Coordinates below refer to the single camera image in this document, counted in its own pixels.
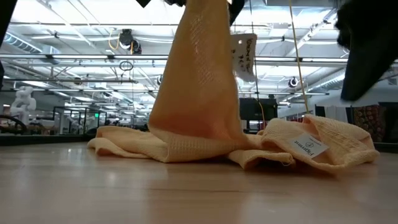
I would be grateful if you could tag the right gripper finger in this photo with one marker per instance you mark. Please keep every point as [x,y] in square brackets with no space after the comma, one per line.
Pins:
[370,62]

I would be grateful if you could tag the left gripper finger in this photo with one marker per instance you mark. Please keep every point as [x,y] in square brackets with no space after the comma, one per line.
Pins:
[236,9]

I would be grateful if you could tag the yellow waffle-weave towel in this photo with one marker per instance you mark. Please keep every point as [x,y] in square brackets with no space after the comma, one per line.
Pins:
[196,93]

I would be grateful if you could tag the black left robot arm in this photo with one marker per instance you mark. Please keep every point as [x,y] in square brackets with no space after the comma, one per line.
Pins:
[6,18]

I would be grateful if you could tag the dark red patterned rug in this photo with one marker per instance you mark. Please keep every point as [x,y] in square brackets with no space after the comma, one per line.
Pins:
[368,118]

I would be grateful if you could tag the small black ceiling reel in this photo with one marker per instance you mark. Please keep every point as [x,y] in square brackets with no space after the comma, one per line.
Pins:
[159,80]
[293,82]

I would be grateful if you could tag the black monitor on stand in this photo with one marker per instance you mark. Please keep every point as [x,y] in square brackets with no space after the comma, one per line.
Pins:
[261,109]

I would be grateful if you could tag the white humanoid robot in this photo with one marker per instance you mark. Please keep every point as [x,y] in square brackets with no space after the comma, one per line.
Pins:
[22,102]

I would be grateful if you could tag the dark wall panel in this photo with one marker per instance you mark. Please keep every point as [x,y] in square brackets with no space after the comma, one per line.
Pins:
[390,124]

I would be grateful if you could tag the black cage frame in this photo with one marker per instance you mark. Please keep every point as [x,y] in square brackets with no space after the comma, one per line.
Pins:
[84,119]

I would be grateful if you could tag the black aluminium table frame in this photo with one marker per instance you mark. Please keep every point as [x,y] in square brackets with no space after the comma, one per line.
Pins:
[37,139]

